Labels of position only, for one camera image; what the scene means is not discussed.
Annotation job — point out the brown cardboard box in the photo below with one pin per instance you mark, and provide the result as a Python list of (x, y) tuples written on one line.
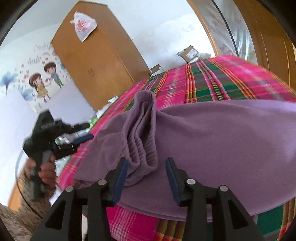
[(188, 54)]

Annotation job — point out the white plastic bag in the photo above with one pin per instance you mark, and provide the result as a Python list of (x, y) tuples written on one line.
[(84, 25)]

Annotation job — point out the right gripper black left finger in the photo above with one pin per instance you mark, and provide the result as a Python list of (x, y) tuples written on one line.
[(64, 219)]

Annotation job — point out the right floral sleeve forearm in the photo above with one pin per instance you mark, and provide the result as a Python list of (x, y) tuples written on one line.
[(18, 223)]

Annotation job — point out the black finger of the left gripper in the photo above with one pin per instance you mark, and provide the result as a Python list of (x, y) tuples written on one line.
[(83, 139), (81, 127)]

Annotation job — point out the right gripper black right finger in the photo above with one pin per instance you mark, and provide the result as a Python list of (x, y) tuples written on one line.
[(230, 220)]

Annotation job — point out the pink plaid bed cover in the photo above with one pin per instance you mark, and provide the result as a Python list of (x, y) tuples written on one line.
[(216, 79)]

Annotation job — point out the person's left hand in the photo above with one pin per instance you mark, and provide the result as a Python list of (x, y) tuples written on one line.
[(47, 172)]

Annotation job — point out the wooden door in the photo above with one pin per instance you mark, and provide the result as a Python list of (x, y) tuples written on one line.
[(273, 48)]

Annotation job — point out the purple fleece sweater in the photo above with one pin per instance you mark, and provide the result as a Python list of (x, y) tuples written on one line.
[(247, 145)]

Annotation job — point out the left floral sleeve forearm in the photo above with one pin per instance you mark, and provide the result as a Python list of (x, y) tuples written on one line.
[(35, 209)]

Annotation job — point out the wooden wardrobe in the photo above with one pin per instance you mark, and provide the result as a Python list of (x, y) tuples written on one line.
[(107, 63)]

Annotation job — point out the small white cardboard box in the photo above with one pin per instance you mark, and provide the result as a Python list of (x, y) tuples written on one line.
[(156, 70)]

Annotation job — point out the cartoon couple wall sticker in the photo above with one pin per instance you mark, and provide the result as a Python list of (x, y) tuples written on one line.
[(34, 71)]

